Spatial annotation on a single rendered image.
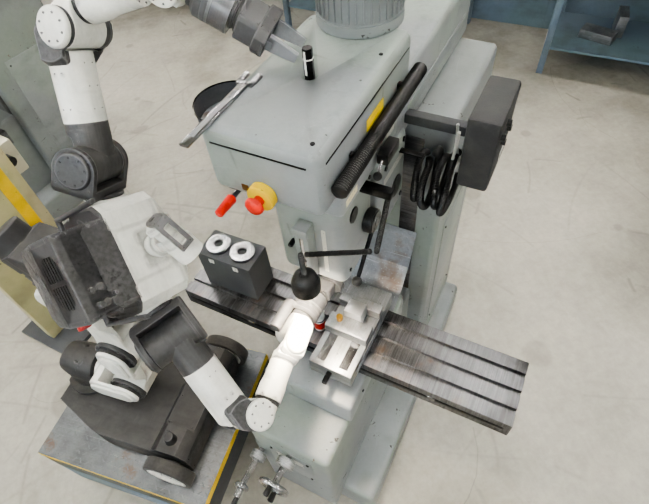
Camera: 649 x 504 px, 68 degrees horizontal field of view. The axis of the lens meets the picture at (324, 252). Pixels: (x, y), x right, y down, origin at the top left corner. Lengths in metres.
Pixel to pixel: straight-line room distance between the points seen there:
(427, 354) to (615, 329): 1.60
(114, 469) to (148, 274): 1.29
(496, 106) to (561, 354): 1.88
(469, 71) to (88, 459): 2.08
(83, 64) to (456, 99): 0.99
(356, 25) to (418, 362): 1.06
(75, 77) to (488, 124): 0.89
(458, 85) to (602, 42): 3.33
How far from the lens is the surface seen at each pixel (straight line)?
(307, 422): 1.81
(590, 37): 4.89
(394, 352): 1.68
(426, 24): 1.49
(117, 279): 1.13
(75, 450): 2.43
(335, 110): 0.93
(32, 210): 2.84
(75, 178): 1.15
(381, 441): 2.33
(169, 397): 2.15
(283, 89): 1.00
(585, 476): 2.69
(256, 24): 0.97
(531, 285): 3.09
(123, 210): 1.17
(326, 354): 1.60
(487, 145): 1.23
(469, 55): 1.77
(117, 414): 2.20
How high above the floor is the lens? 2.42
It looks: 51 degrees down
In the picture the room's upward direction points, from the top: 7 degrees counter-clockwise
